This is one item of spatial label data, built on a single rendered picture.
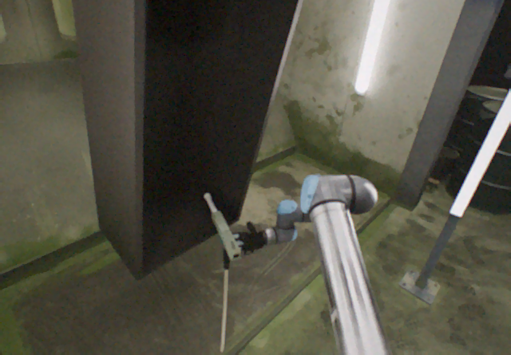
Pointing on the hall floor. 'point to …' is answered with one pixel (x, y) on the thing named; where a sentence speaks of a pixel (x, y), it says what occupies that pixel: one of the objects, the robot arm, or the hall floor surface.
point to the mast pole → (437, 249)
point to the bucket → (444, 163)
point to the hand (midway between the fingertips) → (224, 242)
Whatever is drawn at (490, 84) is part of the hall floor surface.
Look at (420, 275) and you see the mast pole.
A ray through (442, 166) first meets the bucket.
